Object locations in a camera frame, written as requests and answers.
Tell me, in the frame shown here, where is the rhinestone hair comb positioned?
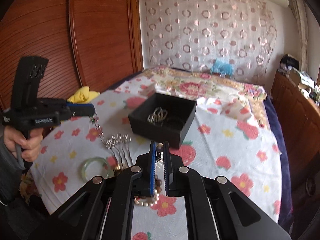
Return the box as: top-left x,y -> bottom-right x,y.
105,133 -> 133,170

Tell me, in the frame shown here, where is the silver chain necklace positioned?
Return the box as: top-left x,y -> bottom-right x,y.
90,113 -> 111,147

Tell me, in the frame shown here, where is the pearl bead necklace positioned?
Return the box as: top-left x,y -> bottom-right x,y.
133,142 -> 164,208

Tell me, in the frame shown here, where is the green jade bangle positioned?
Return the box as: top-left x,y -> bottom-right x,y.
80,157 -> 114,183

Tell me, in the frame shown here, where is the black square jewelry box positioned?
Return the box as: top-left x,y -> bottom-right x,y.
129,93 -> 197,149

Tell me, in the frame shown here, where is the person's left hand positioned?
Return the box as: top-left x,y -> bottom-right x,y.
3,126 -> 43,162

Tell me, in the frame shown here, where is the yellow plush toy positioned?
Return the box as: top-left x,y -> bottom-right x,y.
67,86 -> 100,103

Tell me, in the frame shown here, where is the floral beige blanket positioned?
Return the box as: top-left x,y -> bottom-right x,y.
138,66 -> 270,129

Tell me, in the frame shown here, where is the wooden louvered wardrobe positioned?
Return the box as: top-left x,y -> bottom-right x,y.
1,0 -> 143,109

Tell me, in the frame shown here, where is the pink circle sheer curtain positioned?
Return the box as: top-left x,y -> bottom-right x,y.
140,0 -> 277,85

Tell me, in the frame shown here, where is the navy blue bed cover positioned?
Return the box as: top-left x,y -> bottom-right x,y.
263,97 -> 295,230

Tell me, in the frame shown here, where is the wooden sideboard cabinet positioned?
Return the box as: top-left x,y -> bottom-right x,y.
271,72 -> 319,189

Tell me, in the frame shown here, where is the cardboard box on cabinet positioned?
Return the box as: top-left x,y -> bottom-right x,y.
288,69 -> 315,90

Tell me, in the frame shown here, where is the dark clothes pile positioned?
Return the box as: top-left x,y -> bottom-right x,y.
278,54 -> 299,76

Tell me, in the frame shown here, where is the beige patterned window curtain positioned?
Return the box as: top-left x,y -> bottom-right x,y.
291,0 -> 308,72

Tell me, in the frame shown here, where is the brown wooden bead bracelet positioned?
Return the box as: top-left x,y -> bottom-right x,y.
154,174 -> 163,193

